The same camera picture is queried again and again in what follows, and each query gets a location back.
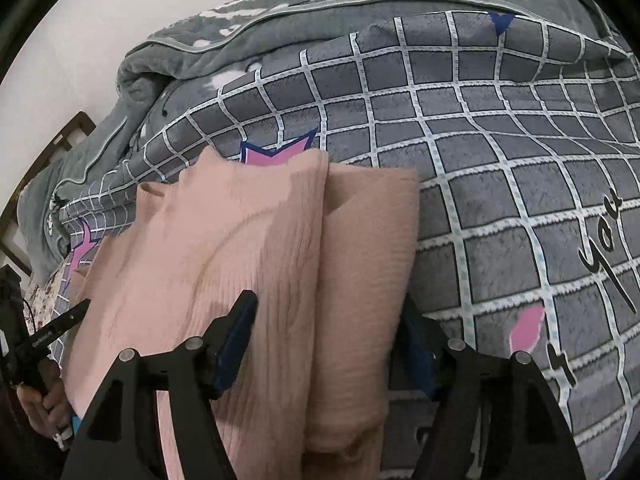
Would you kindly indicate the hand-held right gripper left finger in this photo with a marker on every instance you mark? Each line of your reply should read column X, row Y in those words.
column 235, row 345

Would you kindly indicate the dark wooden headboard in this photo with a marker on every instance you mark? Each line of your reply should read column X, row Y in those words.
column 65, row 135

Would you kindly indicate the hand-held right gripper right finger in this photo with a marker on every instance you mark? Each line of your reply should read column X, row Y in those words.
column 417, row 350

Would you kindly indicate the grey floral quilt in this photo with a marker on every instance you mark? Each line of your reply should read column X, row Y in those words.
column 200, row 70

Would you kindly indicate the person's left hand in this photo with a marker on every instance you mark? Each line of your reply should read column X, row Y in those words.
column 52, row 405

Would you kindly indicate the grey checked blanket with stars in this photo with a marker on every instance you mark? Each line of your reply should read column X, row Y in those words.
column 475, row 160

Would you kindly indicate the pink knit sweater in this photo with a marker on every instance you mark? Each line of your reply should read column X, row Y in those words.
column 200, row 240

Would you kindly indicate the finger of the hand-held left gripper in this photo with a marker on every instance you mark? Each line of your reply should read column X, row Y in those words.
column 60, row 322

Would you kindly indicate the floral bedsheet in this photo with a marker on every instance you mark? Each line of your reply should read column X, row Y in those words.
column 42, row 305

